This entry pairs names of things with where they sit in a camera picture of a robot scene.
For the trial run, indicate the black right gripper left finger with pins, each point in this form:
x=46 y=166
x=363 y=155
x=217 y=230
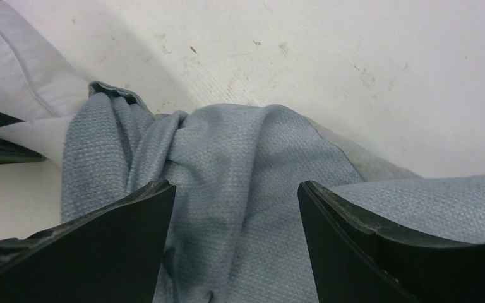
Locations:
x=112 y=254

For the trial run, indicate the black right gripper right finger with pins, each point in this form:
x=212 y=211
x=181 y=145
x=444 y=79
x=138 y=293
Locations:
x=359 y=256

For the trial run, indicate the light blue pillowcase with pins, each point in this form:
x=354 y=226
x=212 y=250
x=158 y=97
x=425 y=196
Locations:
x=236 y=233

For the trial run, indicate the white pillow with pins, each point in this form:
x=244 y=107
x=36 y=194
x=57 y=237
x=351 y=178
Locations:
x=38 y=86

